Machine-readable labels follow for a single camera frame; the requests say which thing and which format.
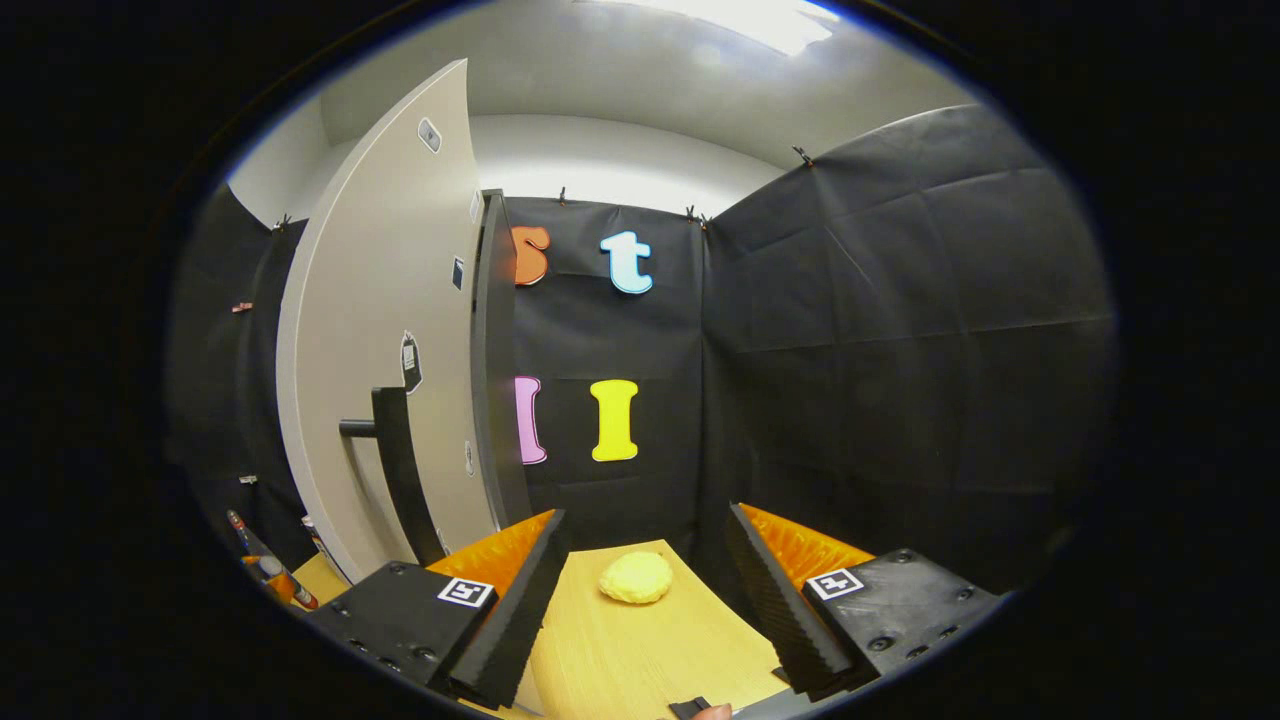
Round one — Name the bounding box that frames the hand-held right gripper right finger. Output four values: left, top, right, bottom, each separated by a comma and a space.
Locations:
725, 503, 1006, 701

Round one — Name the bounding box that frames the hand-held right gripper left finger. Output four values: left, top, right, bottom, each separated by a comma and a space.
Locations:
310, 508, 571, 711

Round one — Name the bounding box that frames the clear bottle red label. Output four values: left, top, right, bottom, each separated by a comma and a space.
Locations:
225, 508, 323, 613

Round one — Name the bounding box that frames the black cabinet door handle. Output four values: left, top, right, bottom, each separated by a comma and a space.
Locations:
339, 386, 447, 567

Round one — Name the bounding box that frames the dark grey cabinet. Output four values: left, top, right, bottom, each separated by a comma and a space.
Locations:
470, 188, 536, 533

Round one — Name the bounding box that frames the beige cabinet door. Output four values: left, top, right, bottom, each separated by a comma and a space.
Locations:
275, 58, 501, 583

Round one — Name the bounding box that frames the yellow lumpy object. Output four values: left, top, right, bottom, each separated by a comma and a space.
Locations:
599, 551, 674, 605

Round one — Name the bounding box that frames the black backdrop cloth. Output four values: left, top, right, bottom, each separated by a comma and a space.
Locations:
165, 105, 1119, 601

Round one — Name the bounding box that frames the long ceiling light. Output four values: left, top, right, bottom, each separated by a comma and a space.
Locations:
600, 0, 841, 57

